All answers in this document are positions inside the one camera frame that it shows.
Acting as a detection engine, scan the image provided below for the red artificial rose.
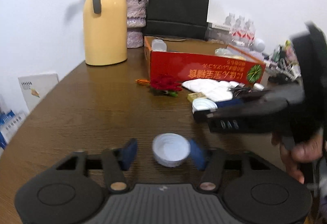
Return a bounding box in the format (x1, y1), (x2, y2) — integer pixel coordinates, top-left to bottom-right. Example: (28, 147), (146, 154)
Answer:
(135, 74), (182, 97)

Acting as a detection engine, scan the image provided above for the purple textured vase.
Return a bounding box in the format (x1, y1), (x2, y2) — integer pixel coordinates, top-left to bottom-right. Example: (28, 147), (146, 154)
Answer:
(126, 0), (147, 48)

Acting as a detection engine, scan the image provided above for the person's right hand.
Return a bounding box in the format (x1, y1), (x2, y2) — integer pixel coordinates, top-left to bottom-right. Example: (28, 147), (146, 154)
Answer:
(271, 129), (325, 183)

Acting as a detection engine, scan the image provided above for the water bottle pack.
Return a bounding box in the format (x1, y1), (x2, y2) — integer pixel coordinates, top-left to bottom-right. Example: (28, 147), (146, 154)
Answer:
(223, 13), (255, 47)

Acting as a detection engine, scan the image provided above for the dark blue pouch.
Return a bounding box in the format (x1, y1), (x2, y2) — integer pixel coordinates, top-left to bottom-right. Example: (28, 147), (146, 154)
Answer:
(216, 98), (244, 109)

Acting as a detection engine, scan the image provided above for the yellow thermos jug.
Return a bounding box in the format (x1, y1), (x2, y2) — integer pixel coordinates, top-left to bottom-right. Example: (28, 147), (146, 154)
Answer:
(83, 0), (128, 66)

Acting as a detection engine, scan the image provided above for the white plastic bottle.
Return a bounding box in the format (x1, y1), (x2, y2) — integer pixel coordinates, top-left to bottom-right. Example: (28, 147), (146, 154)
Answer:
(151, 39), (167, 52)

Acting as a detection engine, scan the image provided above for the white calendar card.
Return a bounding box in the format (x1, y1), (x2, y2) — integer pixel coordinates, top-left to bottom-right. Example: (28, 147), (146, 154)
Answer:
(18, 73), (59, 112)

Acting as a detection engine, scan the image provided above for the white plastic lid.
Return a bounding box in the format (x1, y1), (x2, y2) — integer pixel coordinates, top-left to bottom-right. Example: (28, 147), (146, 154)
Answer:
(152, 133), (191, 168)

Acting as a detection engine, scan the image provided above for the red cardboard box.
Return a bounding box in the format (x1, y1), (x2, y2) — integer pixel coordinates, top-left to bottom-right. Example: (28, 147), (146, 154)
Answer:
(144, 36), (265, 85)

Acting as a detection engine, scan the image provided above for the small yellow box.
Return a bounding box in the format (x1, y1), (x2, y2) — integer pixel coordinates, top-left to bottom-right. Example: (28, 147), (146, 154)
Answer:
(187, 92), (207, 103)

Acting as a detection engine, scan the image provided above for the black paper bag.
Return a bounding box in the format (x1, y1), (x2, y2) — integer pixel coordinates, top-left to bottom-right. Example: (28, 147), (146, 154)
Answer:
(143, 0), (209, 40)

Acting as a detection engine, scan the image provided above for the white round lamp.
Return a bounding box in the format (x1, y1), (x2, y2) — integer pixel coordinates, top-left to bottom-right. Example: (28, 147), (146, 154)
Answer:
(250, 38), (265, 53)

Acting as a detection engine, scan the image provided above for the blue white box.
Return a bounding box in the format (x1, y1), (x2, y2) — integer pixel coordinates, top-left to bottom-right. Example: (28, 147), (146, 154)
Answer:
(0, 110), (26, 150)

